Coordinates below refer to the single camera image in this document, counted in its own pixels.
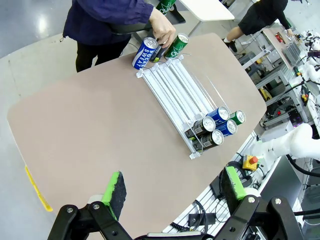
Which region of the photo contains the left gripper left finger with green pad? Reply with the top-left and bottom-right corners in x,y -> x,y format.
47,171 -> 133,240

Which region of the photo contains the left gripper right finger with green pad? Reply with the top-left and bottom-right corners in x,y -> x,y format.
217,166 -> 305,240

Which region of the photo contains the black serving tray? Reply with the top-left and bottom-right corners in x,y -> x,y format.
109,6 -> 187,36

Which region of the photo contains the green Chilsung cider can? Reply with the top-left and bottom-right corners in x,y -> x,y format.
163,32 -> 190,61
228,109 -> 247,126
156,0 -> 177,16

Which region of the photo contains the person's right forearm purple sleeve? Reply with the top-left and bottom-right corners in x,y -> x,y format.
117,0 -> 155,22

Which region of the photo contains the person in black bending over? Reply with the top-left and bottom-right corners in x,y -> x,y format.
223,0 -> 296,53

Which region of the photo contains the person in purple jacket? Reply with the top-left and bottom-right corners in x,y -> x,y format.
62,0 -> 155,73

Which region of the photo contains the person's right hand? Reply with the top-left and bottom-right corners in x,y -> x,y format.
149,8 -> 177,49

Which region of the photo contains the black power adapter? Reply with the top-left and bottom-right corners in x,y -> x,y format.
209,172 -> 226,199

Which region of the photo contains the yellow emergency stop button box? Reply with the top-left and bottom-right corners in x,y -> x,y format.
242,154 -> 261,171

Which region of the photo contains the black flat panel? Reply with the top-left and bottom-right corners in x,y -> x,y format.
257,156 -> 303,215

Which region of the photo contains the black Pepsi can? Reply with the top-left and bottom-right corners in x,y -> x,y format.
149,43 -> 167,63
191,129 -> 225,152
184,116 -> 216,139

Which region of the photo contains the blue Pocari Sweat can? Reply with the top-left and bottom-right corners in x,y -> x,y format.
131,36 -> 159,70
205,106 -> 230,123
214,119 -> 238,138

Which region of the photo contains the yellow edge strip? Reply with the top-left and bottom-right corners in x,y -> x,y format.
24,164 -> 54,213

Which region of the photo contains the white clear can dispenser rack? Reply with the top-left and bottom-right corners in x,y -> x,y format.
135,53 -> 247,161

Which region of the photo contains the large white table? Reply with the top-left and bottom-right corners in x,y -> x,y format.
177,0 -> 236,36

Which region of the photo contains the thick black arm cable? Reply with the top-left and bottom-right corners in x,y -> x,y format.
286,153 -> 320,179

